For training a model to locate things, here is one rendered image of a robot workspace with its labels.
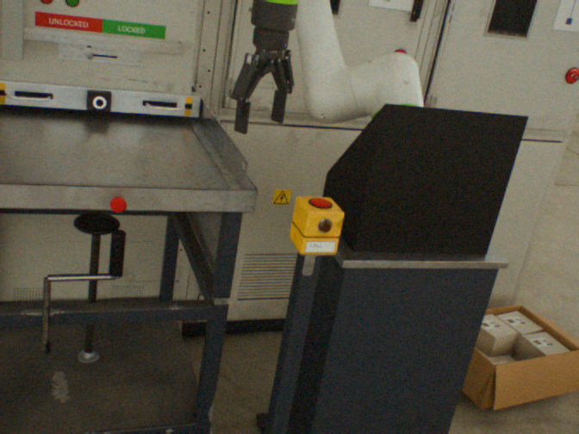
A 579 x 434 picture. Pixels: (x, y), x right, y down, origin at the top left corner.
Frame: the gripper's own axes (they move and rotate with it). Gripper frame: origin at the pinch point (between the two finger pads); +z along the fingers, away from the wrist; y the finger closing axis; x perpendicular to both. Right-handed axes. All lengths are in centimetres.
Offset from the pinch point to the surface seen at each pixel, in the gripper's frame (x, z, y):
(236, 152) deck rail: -6.9, 9.9, -2.3
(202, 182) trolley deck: -8.2, 15.2, 7.7
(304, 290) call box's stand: 22.6, 29.5, 8.4
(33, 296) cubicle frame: -79, 82, -3
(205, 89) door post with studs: -50, 12, -43
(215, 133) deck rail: -22.8, 12.4, -14.4
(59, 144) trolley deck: -42.6, 14.8, 18.6
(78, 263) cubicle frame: -71, 71, -14
